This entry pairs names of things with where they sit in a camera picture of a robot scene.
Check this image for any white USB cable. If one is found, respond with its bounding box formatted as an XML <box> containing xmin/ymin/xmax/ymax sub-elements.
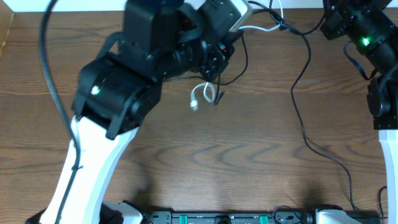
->
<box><xmin>189</xmin><ymin>0</ymin><xmax>285</xmax><ymax>112</ymax></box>

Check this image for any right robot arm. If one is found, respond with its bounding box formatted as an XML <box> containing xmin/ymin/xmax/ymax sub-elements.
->
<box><xmin>321</xmin><ymin>0</ymin><xmax>397</xmax><ymax>223</ymax></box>

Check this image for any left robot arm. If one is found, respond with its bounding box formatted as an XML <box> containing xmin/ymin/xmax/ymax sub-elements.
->
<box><xmin>28</xmin><ymin>0</ymin><xmax>251</xmax><ymax>223</ymax></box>

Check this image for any wooden side board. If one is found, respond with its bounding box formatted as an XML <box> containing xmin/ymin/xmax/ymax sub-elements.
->
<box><xmin>0</xmin><ymin>0</ymin><xmax>14</xmax><ymax>57</ymax></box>

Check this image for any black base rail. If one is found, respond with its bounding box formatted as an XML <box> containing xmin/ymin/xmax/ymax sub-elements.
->
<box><xmin>140</xmin><ymin>205</ymin><xmax>383</xmax><ymax>224</ymax></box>

